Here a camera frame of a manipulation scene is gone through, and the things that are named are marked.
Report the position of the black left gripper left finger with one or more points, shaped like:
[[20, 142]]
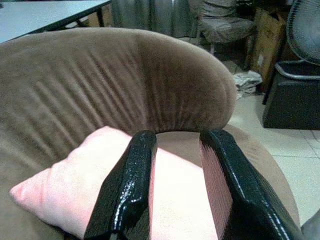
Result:
[[130, 175]]

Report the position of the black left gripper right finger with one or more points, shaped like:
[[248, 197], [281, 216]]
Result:
[[252, 190]]

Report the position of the pink square pillow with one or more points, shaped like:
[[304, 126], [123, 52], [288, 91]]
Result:
[[62, 180]]

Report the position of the brown velvet round sofa chair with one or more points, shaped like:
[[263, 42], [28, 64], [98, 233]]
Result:
[[100, 75]]

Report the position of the black square bin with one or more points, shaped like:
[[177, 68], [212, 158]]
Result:
[[292, 105]]

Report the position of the crumpled newspaper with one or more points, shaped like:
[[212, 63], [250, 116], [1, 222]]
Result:
[[246, 81]]

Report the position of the grey curved metal tube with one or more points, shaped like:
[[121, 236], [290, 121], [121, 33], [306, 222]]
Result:
[[297, 76]]

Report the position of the brown cardboard box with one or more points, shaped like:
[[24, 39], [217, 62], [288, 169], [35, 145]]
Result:
[[267, 45]]

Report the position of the grey standing fan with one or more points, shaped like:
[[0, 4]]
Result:
[[306, 37]]

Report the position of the grey curtain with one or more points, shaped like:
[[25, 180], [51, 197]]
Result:
[[155, 15]]

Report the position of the chair with grey cloth cover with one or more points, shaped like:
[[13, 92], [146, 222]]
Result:
[[222, 25]]

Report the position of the white top table black frame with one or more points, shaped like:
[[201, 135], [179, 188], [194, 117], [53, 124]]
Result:
[[37, 15]]

